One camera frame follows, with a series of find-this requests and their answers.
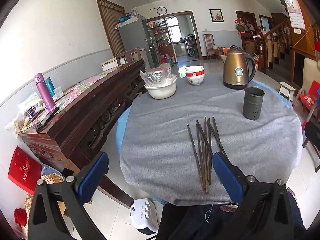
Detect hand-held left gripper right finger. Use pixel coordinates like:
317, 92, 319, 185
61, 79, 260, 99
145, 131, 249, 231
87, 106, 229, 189
212, 152, 296, 240

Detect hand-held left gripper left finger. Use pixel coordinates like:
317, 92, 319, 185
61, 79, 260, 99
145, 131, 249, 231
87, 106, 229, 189
27, 151, 109, 240

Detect bundle of dark chopsticks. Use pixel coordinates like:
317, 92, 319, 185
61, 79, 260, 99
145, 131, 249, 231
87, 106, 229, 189
187, 116, 227, 194

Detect grey metal utensil holder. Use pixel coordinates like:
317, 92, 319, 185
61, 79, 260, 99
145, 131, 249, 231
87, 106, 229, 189
242, 87, 265, 121

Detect gold foil packet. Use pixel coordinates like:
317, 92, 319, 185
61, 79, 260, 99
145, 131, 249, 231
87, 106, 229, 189
41, 174, 63, 184

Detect blue tablecloth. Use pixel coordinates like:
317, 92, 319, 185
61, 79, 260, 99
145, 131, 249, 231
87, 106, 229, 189
116, 79, 294, 205

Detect person's dark trousers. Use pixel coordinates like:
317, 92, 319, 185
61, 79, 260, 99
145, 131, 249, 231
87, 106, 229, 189
160, 201, 308, 240

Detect dark carved wooden sideboard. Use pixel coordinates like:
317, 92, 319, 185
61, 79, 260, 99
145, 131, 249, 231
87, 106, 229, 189
19, 59, 147, 207

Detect white electric heater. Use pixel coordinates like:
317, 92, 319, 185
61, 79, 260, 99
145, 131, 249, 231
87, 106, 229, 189
129, 198, 160, 235

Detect red gift box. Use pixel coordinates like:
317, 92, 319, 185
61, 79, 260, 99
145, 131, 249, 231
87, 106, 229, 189
7, 145, 42, 195

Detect black phone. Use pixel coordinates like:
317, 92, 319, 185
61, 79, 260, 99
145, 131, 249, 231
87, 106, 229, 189
35, 106, 60, 132

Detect grey tablecloth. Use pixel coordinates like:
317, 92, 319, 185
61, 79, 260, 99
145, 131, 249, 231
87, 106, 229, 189
119, 73, 303, 207

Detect floral table mat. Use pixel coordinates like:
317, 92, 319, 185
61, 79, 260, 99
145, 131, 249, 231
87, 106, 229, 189
54, 71, 113, 103

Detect dark wooden stool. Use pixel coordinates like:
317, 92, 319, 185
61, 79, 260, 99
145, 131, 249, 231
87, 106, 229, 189
302, 121, 320, 173

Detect pink thermos bottle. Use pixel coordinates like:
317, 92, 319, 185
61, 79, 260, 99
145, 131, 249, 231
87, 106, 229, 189
34, 73, 57, 110

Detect teal thermos bottle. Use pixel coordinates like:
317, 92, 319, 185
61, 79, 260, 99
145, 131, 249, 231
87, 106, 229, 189
45, 77, 56, 97

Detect white bowl with red print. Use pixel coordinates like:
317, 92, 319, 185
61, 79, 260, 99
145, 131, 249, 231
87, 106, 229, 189
186, 76, 205, 86

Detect small white stool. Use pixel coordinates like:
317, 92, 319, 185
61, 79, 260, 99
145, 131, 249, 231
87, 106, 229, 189
278, 82, 296, 102

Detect golden electric kettle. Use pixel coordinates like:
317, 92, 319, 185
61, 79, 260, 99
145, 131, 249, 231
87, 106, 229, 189
222, 45, 257, 90

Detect red banded ceramic bowl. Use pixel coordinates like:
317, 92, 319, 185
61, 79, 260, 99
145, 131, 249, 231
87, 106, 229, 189
185, 70, 205, 78

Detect white ceramic pot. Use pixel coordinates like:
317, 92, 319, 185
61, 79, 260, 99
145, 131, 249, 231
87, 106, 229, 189
144, 76, 177, 100

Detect white storage box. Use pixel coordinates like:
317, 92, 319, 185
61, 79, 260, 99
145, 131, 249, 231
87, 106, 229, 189
101, 57, 118, 72

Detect red plastic chair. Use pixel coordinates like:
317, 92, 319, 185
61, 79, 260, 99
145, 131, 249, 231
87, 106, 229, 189
291, 80, 320, 130

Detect clear plastic bag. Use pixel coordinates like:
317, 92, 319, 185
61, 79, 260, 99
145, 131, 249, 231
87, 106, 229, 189
140, 63, 177, 85

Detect dark wooden chair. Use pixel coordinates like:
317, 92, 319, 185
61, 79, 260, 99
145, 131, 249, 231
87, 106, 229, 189
115, 48, 143, 66

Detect cream armchair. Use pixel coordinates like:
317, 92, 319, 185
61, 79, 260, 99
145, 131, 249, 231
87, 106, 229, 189
301, 57, 320, 91

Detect light wooden dining chair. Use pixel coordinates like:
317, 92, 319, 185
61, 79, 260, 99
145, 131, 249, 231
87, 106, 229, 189
203, 33, 221, 61

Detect wooden staircase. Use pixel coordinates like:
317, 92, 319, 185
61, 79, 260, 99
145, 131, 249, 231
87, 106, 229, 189
257, 17, 320, 80

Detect grey refrigerator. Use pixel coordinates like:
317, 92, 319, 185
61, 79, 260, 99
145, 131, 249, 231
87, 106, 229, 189
117, 19, 156, 68

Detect bamboo door curtain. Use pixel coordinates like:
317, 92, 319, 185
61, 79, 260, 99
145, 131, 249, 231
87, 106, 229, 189
96, 0, 127, 58

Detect wooden pillar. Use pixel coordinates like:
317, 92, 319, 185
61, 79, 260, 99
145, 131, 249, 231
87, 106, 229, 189
275, 0, 320, 63

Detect shelf of bottles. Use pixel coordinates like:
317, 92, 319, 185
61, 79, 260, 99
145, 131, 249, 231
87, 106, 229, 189
147, 19, 171, 48

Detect framed wall picture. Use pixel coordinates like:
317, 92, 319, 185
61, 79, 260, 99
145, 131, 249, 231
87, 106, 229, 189
209, 9, 223, 23

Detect wall calendar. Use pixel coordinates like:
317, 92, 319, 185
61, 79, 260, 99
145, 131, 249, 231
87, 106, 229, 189
287, 0, 307, 30

